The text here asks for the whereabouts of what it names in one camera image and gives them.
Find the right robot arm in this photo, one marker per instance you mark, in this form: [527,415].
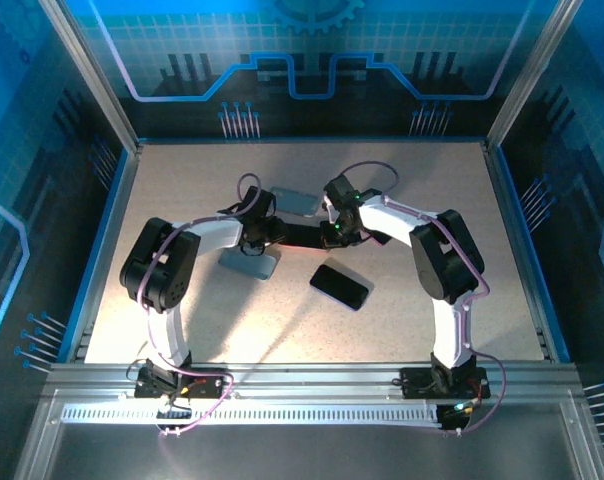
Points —
[447,260]

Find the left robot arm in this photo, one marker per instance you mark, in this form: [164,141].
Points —
[162,265]

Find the small controller board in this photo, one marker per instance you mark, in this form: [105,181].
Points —
[169,406]
[457,415]

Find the metal tray panel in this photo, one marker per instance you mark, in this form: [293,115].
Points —
[307,455]

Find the aluminium side rail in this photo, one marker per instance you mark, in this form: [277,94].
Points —
[109,250]
[519,250]

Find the aluminium cross rail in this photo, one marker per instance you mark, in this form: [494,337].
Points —
[307,380]

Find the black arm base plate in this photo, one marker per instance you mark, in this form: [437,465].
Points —
[207,387]
[414,385]

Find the aluminium frame post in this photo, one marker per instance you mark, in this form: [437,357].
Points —
[100,85]
[530,75]

